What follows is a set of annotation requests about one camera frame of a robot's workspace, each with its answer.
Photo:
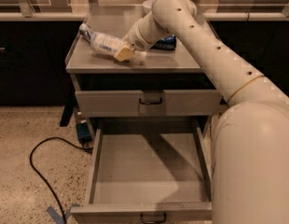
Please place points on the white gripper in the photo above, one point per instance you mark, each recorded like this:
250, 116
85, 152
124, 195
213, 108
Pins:
135, 41

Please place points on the clear blue-label plastic bottle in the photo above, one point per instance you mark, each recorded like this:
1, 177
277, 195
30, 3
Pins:
109, 45

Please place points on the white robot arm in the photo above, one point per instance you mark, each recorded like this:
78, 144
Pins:
250, 154

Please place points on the closed top drawer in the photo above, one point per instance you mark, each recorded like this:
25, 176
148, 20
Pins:
125, 103

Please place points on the grey drawer cabinet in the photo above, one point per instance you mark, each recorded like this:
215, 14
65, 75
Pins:
160, 70

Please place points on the open middle drawer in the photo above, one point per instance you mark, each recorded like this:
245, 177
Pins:
149, 173

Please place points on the white railing bar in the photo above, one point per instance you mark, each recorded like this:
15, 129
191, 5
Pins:
87, 17

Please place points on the blue soda can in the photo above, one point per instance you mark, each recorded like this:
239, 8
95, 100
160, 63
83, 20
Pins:
167, 43

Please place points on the silver soda can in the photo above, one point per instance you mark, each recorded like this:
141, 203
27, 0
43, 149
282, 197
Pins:
86, 31

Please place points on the white bowl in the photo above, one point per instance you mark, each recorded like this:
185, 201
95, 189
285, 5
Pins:
147, 4

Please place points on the blue power box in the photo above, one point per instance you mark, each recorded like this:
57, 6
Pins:
83, 133

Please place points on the blue floor tape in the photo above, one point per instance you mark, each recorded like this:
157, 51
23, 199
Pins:
56, 217

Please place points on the black top drawer handle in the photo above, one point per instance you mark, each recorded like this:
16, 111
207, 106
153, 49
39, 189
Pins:
144, 102

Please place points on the black drawer handle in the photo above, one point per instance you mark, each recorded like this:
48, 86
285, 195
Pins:
144, 102
156, 219

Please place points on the black middle drawer handle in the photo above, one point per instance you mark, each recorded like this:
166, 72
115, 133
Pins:
156, 219

